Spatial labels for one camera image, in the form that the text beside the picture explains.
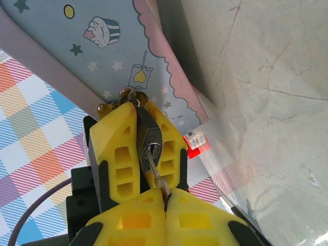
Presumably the red white small object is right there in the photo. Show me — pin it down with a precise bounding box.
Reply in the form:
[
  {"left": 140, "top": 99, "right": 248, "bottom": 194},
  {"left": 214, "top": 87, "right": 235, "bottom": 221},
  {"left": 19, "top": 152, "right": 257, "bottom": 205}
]
[{"left": 181, "top": 128, "right": 211, "bottom": 160}]

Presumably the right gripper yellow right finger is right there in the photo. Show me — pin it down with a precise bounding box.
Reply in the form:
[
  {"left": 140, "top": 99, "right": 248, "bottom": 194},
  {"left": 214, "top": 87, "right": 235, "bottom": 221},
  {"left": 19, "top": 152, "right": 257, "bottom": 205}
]
[{"left": 163, "top": 188, "right": 270, "bottom": 246}]

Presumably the left gripper purple cable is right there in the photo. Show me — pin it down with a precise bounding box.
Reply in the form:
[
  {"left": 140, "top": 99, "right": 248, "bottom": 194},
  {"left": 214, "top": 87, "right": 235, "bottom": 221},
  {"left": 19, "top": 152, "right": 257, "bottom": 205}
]
[{"left": 7, "top": 176, "right": 73, "bottom": 246}]

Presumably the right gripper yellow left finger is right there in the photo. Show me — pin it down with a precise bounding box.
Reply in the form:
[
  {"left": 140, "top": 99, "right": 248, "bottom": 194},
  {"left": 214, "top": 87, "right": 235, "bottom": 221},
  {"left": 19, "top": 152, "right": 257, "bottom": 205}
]
[{"left": 68, "top": 189, "right": 168, "bottom": 246}]

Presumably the small silver padlock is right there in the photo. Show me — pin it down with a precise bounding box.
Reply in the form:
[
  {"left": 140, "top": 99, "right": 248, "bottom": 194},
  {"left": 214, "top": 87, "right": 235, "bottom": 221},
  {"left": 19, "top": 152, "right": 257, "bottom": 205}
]
[{"left": 118, "top": 86, "right": 164, "bottom": 174}]

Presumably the blue cartoon tin box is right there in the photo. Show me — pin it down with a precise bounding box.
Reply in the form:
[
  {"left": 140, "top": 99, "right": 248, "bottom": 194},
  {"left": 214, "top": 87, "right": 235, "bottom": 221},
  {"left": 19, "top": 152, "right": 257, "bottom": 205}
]
[{"left": 0, "top": 0, "right": 215, "bottom": 129}]

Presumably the small silver key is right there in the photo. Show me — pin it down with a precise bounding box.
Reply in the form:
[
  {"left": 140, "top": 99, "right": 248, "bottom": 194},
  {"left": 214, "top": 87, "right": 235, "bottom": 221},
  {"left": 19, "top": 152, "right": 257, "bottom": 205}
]
[{"left": 147, "top": 143, "right": 172, "bottom": 203}]

